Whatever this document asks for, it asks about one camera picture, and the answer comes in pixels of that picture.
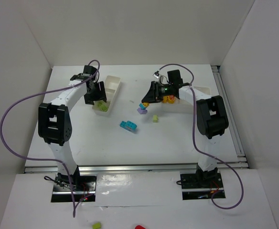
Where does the green lego plate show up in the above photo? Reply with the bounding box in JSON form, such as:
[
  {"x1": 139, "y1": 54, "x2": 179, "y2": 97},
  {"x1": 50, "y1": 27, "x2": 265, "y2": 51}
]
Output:
[{"x1": 97, "y1": 101, "x2": 105, "y2": 109}]

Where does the teal lego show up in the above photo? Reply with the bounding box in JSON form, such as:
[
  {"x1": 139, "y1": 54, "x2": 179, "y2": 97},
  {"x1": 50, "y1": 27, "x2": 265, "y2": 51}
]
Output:
[{"x1": 139, "y1": 103, "x2": 146, "y2": 110}]

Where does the purple lego plate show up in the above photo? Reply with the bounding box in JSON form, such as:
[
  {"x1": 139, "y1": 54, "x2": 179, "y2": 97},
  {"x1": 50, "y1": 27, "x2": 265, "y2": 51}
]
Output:
[{"x1": 137, "y1": 107, "x2": 148, "y2": 115}]

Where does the light green lego brick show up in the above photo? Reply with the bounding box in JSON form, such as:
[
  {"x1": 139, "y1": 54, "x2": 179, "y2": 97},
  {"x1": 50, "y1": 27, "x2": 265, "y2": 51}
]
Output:
[{"x1": 100, "y1": 105, "x2": 108, "y2": 112}]

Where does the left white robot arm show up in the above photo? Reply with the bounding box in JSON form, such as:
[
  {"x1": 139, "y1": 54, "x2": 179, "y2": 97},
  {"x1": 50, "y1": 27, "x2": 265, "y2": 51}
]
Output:
[{"x1": 38, "y1": 65, "x2": 107, "y2": 186}]

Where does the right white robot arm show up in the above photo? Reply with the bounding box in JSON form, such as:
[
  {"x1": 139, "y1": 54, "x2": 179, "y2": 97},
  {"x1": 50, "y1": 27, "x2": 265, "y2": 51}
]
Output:
[{"x1": 141, "y1": 70, "x2": 229, "y2": 184}]

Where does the butterfly printed yellow lego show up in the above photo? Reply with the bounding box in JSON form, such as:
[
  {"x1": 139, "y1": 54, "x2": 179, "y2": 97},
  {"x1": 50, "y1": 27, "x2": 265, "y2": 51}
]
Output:
[{"x1": 167, "y1": 95, "x2": 175, "y2": 104}]

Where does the small white container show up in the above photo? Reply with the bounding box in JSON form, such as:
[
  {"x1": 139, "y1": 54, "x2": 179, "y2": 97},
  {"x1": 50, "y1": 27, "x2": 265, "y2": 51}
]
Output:
[{"x1": 92, "y1": 75, "x2": 121, "y2": 116}]

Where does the green lego beside purple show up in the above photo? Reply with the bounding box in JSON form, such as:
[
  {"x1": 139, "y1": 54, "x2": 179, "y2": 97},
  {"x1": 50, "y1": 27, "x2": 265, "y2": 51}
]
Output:
[{"x1": 152, "y1": 115, "x2": 158, "y2": 123}]

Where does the large white divided container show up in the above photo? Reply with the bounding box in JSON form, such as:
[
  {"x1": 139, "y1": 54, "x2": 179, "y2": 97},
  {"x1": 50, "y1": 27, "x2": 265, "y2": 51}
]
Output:
[{"x1": 161, "y1": 86, "x2": 212, "y2": 114}]

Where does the teal lego brick stack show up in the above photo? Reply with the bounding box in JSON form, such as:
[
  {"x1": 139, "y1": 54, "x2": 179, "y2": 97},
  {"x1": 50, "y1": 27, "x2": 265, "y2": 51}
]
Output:
[{"x1": 119, "y1": 121, "x2": 137, "y2": 133}]

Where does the red object foreground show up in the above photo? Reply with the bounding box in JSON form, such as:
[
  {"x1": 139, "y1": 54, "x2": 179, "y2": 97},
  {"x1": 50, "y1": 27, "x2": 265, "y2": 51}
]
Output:
[{"x1": 134, "y1": 225, "x2": 147, "y2": 229}]

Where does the green lego foreground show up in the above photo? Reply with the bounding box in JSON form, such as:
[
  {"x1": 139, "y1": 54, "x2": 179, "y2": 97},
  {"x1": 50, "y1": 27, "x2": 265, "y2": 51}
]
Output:
[{"x1": 92, "y1": 222, "x2": 102, "y2": 229}]

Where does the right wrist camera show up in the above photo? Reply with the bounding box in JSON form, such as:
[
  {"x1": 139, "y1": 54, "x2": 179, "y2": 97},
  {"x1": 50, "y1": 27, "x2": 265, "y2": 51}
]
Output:
[{"x1": 153, "y1": 71, "x2": 160, "y2": 79}]

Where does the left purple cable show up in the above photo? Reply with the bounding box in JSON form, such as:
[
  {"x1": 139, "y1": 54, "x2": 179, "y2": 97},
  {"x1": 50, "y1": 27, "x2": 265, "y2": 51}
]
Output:
[{"x1": 0, "y1": 59, "x2": 101, "y2": 218}]

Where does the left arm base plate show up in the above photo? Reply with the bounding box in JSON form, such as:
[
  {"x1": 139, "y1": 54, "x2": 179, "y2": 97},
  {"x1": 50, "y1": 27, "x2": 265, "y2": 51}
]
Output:
[{"x1": 51, "y1": 176, "x2": 97, "y2": 203}]

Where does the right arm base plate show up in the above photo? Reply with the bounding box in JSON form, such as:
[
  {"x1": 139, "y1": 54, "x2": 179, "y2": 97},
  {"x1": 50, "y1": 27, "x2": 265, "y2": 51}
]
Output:
[{"x1": 176, "y1": 173, "x2": 225, "y2": 200}]

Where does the aluminium rail front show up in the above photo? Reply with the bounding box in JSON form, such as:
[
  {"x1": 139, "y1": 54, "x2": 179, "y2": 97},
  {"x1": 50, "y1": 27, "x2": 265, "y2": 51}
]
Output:
[{"x1": 23, "y1": 162, "x2": 247, "y2": 174}]

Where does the aluminium rail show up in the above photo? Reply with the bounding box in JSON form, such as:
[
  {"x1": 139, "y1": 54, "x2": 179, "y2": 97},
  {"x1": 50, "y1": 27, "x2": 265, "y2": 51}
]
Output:
[
  {"x1": 211, "y1": 65, "x2": 249, "y2": 169},
  {"x1": 23, "y1": 162, "x2": 247, "y2": 174}
]

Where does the aluminium rail right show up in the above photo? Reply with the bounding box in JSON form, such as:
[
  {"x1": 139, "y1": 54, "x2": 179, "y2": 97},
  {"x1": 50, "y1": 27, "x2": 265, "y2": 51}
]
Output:
[{"x1": 211, "y1": 65, "x2": 249, "y2": 169}]

